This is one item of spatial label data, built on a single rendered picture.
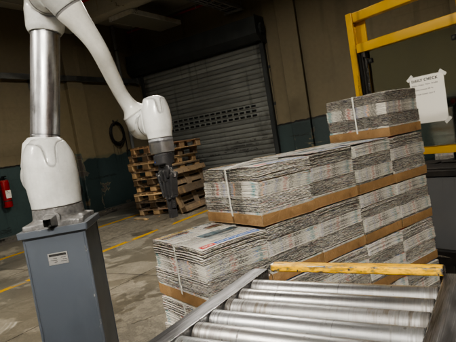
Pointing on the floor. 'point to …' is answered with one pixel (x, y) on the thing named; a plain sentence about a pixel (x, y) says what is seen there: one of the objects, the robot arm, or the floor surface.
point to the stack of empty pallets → (155, 199)
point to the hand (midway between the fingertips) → (172, 207)
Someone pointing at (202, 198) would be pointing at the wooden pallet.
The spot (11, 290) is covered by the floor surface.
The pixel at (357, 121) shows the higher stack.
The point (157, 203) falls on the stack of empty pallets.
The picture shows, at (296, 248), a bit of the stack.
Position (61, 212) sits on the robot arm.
